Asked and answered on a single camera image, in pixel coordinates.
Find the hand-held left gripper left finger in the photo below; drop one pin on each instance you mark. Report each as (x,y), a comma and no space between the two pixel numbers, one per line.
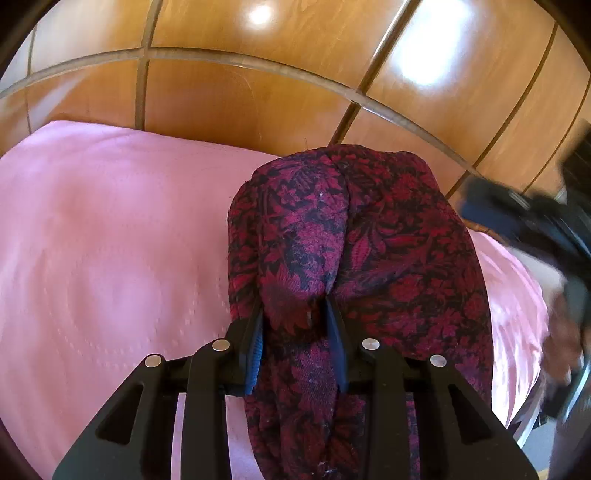
(255,355)

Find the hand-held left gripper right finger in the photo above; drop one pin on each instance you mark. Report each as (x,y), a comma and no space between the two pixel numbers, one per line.
(336,350)

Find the red floral patterned garment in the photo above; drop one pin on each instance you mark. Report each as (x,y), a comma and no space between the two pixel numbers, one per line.
(392,258)

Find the pink bed sheet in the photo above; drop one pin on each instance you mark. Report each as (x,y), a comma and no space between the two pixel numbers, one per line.
(115,258)

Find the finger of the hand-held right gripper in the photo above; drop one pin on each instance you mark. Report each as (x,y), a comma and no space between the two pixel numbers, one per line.
(489,205)

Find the person's right hand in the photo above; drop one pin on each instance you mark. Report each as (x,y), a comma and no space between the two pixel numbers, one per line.
(561,337)

